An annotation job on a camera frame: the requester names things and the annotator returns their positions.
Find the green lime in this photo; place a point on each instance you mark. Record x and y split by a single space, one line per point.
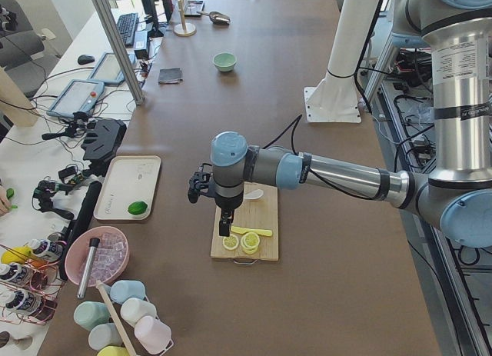
137 208

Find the pink cup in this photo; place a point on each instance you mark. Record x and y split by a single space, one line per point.
154 335

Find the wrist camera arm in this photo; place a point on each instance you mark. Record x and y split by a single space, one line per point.
201 183

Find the black monitor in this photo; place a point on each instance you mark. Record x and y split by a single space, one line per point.
151 19

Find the black keyboard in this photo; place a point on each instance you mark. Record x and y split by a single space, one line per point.
126 25

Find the aluminium frame post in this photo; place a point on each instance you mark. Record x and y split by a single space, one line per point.
108 23

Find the black computer mouse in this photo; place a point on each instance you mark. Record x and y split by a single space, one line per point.
85 59

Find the teach pendant far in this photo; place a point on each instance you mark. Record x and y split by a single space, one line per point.
107 70

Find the cream rabbit tray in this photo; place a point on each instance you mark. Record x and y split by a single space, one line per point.
129 179

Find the light green bowl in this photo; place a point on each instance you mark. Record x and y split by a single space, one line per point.
224 61

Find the green cup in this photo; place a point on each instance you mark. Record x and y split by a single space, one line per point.
89 314

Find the white camera mast with base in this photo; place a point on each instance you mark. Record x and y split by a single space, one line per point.
334 99

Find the lemon slice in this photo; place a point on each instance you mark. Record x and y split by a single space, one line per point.
230 242

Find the black long bar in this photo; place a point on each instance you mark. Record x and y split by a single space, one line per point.
81 223

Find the metal cylinder muddler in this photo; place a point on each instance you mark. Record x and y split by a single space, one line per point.
86 274

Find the yellow lemon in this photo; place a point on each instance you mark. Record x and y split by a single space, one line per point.
18 255

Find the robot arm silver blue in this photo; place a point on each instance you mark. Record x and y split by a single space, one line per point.
456 196

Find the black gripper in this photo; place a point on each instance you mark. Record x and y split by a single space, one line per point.
228 203

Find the grey folded cloth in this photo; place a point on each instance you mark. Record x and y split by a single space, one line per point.
169 76

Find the black bracket plate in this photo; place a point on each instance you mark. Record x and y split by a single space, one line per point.
101 143

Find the teach pendant near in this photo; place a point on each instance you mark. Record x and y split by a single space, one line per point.
78 96

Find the blue cup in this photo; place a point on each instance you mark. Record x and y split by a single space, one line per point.
122 290

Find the metal scoop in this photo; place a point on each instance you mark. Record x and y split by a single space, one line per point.
217 18

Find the wooden cup tree stand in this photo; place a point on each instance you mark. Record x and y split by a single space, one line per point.
183 28

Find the wooden stick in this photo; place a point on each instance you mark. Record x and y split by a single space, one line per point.
114 315

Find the yellow cup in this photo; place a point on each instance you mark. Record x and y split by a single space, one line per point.
113 351

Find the bamboo cutting board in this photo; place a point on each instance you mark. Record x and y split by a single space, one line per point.
261 213

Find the white cup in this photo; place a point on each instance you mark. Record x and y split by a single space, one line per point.
134 309

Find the teach pendant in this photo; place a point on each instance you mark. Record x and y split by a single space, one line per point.
107 70
78 96

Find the pink bowl with ice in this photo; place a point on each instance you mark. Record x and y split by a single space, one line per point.
111 256

